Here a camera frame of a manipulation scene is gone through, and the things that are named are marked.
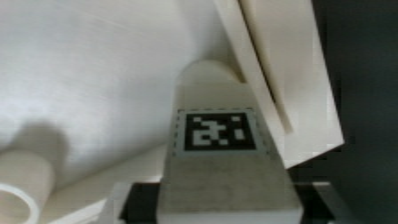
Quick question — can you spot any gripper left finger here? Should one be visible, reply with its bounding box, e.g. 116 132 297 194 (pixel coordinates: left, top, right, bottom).
94 182 132 224

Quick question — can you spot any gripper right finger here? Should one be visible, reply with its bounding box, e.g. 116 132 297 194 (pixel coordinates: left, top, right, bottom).
313 182 363 224

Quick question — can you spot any white table leg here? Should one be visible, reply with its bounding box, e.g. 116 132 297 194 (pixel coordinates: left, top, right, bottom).
157 60 304 224

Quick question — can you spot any white square tabletop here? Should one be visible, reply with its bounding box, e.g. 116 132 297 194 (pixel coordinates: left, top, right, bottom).
0 0 347 224

